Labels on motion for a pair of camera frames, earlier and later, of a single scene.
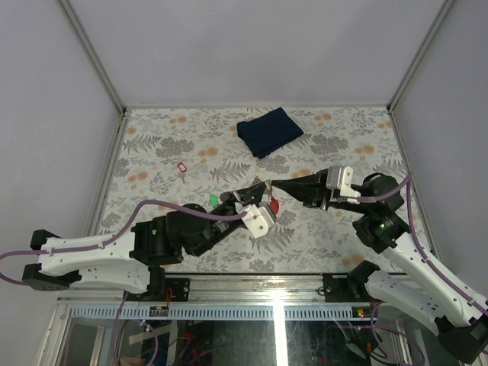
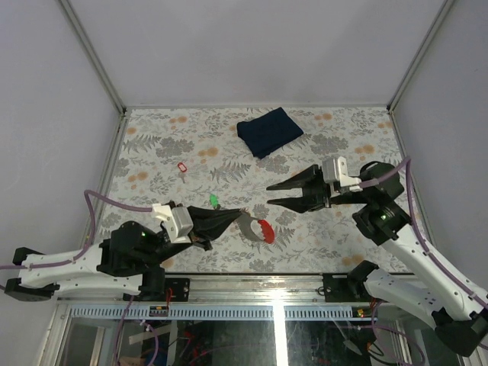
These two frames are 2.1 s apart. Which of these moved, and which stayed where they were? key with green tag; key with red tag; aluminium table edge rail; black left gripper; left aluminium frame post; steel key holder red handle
Moved: black left gripper; steel key holder red handle
Stayed: key with red tag; left aluminium frame post; aluminium table edge rail; key with green tag
